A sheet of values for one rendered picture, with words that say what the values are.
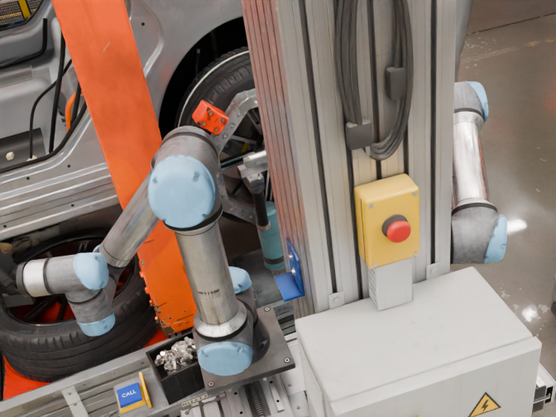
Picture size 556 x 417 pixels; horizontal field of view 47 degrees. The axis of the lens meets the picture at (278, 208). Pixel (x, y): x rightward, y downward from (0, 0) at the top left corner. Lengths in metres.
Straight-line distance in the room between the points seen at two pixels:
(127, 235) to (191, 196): 0.31
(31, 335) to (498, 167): 2.57
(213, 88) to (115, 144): 0.58
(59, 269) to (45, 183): 1.07
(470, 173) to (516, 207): 1.78
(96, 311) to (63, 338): 0.97
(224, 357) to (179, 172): 0.45
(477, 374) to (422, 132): 0.37
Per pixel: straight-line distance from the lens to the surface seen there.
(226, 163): 2.32
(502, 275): 3.03
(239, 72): 2.20
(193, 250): 1.22
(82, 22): 1.63
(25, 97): 3.13
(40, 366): 2.48
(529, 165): 3.80
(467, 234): 1.58
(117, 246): 1.41
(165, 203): 1.13
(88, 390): 2.37
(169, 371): 2.00
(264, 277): 2.73
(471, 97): 1.81
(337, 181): 0.96
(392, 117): 0.94
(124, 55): 1.67
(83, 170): 2.38
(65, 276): 1.33
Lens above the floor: 2.00
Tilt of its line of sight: 35 degrees down
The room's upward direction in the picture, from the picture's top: 9 degrees counter-clockwise
